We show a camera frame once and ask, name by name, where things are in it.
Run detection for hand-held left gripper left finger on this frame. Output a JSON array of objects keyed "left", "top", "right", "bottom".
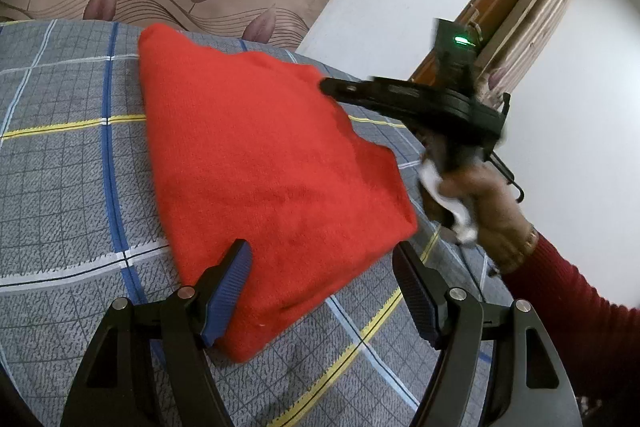
[{"left": 60, "top": 238, "right": 253, "bottom": 427}]

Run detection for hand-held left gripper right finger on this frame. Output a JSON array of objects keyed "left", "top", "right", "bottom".
[{"left": 391, "top": 241, "right": 583, "bottom": 427}]

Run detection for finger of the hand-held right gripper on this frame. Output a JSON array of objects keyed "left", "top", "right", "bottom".
[{"left": 318, "top": 76, "right": 447, "bottom": 114}]

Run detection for red towel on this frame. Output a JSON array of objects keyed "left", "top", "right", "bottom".
[{"left": 137, "top": 23, "right": 420, "bottom": 364}]

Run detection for person's right forearm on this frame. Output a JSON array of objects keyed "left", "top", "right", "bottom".
[{"left": 502, "top": 231, "right": 640, "bottom": 427}]

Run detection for person's right hand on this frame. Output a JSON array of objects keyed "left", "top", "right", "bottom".
[{"left": 422, "top": 159, "right": 540, "bottom": 276}]

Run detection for white cloth wrap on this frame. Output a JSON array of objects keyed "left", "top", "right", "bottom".
[{"left": 418, "top": 157, "right": 478, "bottom": 244}]

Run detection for beige patterned door curtain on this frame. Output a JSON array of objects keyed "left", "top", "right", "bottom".
[{"left": 475, "top": 0, "right": 592, "bottom": 108}]

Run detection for grey plaid bed sheet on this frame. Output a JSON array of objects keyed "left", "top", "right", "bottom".
[{"left": 0, "top": 19, "right": 502, "bottom": 427}]

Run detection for black wire hook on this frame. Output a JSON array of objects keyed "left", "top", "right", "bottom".
[{"left": 486, "top": 151, "right": 526, "bottom": 204}]

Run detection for gold bracelet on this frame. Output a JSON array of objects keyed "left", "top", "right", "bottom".
[{"left": 519, "top": 227, "right": 541, "bottom": 259}]

